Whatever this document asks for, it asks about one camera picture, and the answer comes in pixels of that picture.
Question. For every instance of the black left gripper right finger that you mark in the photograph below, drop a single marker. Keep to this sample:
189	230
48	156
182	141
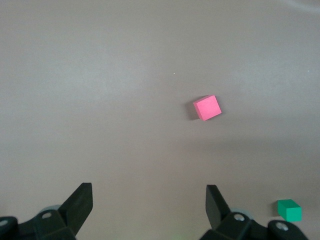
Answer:
217	212

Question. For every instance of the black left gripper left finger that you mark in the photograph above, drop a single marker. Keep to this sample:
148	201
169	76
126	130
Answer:
76	210

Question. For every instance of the pink foam cube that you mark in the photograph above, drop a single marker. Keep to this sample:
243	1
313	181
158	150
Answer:
208	108

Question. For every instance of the green foam cube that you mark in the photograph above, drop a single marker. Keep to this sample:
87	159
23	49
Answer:
290	211

